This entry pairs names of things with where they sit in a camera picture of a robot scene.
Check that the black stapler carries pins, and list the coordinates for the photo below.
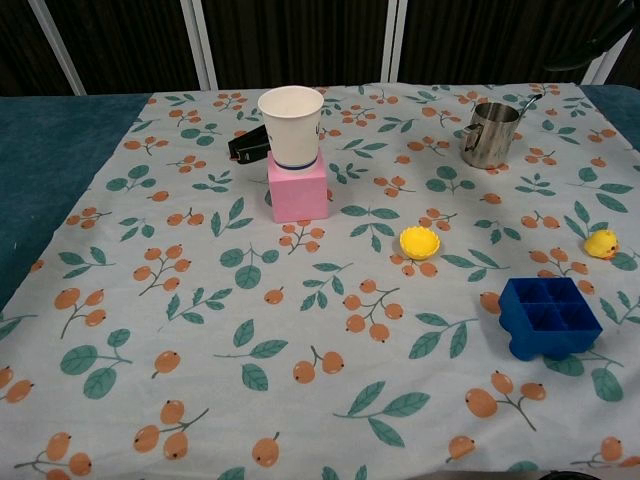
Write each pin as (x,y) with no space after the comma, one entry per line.
(247,145)

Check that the teal table cover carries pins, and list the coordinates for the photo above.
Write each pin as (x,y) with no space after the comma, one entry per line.
(40,150)

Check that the white paper cup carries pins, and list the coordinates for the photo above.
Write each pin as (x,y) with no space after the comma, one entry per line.
(292,135)

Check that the floral print tablecloth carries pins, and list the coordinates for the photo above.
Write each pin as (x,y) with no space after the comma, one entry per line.
(200,310)

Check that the stainless steel pitcher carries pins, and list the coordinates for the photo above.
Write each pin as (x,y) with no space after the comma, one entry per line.
(487,142)

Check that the blue four-cell tray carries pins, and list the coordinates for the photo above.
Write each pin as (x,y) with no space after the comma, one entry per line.
(530,330)

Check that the pink cube block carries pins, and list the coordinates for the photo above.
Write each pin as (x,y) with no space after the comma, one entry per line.
(297,197)

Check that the white partition frame post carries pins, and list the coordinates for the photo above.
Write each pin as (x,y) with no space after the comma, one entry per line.
(60,50)
(200,45)
(394,40)
(607,62)

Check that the yellow round lid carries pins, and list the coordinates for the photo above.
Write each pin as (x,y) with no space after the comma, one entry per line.
(419,244)

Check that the yellow rubber duck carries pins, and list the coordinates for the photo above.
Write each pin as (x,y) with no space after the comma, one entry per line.
(599,244)

